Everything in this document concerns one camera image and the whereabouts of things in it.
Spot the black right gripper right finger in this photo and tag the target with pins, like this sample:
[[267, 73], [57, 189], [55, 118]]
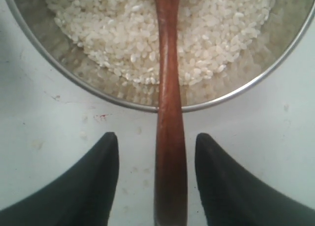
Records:
[[232, 196]]

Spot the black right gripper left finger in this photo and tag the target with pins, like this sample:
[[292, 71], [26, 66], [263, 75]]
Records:
[[82, 196]]

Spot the white rice heap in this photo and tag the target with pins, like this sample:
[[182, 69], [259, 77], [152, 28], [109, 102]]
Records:
[[122, 35]]

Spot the brown wooden spoon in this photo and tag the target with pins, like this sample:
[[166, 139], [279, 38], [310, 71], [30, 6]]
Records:
[[171, 186]]

